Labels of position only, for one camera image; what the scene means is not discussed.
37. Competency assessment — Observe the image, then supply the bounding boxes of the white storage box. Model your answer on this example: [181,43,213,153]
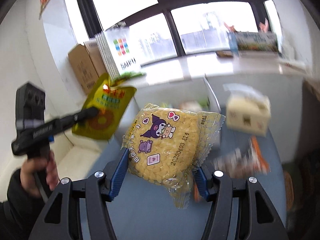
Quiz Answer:
[114,77,221,146]

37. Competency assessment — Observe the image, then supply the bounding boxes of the yellow donut snack bag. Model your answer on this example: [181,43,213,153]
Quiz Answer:
[72,73,137,140]

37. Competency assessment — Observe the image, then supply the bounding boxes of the white SANFU shopping bag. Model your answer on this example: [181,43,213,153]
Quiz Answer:
[95,27,141,81]

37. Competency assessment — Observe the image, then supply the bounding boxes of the brown cardboard box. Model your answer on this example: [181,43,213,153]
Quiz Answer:
[68,39,107,95]

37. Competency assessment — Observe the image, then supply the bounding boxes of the blue small box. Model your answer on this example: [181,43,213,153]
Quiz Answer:
[227,32,239,56]

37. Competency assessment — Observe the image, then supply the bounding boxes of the corn puff cake packet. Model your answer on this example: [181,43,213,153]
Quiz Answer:
[122,103,225,209]

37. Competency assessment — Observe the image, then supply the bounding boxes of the person's left hand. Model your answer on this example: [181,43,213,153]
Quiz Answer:
[20,151,59,198]

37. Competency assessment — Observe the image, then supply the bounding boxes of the orange white snack bag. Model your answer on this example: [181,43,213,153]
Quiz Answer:
[211,135,270,179]

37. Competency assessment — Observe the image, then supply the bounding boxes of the landscape printed box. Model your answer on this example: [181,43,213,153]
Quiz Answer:
[234,32,278,53]

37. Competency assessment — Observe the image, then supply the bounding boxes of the cream tissue pack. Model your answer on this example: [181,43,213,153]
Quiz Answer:
[223,83,271,137]

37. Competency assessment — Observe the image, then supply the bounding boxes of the green yellow flat packets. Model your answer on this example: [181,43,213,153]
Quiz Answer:
[110,72,146,86]

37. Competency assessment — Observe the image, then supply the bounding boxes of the black window frame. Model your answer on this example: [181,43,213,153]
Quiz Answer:
[76,0,269,63]

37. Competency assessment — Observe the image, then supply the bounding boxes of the woven rattan stool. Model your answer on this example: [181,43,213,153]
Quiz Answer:
[284,171,295,211]

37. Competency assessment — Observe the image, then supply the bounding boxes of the brown wrapped snack on sill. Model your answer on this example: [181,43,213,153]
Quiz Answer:
[216,50,234,58]

